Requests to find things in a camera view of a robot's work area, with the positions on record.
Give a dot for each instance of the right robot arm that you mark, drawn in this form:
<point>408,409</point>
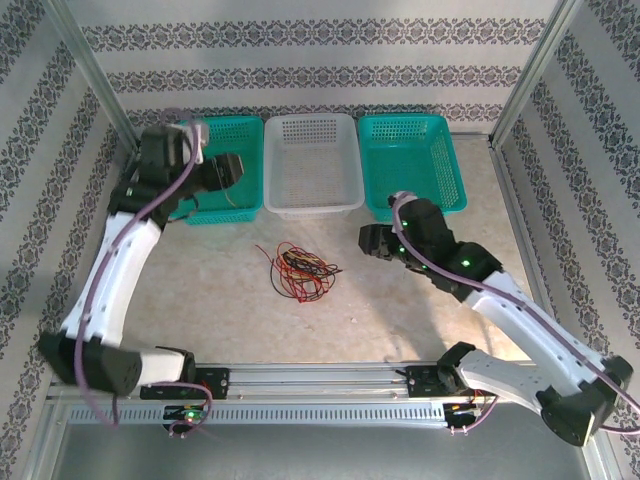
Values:
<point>525,325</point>

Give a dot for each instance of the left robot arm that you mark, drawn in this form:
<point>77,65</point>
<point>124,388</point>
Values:
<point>120,270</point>

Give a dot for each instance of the teal plastic basket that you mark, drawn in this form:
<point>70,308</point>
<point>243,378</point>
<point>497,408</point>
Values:
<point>410,160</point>
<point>250,200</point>

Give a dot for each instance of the white plastic basket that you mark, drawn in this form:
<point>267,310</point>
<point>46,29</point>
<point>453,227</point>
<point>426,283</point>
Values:
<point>312,170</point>

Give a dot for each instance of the small black controller board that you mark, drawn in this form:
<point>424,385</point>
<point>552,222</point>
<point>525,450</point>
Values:
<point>175,414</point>
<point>455,412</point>

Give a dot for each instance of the aluminium side rail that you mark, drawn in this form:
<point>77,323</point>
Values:
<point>512,200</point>
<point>127,162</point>

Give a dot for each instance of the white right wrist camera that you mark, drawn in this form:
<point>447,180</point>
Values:
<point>406,196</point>

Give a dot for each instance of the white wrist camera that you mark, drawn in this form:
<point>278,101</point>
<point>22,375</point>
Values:
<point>406,196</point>
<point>197,137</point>

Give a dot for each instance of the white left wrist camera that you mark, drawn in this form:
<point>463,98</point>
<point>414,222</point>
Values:
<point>197,137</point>

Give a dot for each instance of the aluminium back rail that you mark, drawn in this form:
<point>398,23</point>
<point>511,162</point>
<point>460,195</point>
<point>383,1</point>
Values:
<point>470,135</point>

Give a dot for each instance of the aluminium frame post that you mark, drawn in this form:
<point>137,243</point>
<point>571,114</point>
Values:
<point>534,70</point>
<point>95,70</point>

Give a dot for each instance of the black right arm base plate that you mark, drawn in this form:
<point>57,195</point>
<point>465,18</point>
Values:
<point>420,382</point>

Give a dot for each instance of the aluminium mounting rail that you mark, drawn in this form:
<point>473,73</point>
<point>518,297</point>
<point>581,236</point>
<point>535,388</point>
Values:
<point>320,380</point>

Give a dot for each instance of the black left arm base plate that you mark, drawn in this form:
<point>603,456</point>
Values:
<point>217,382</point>

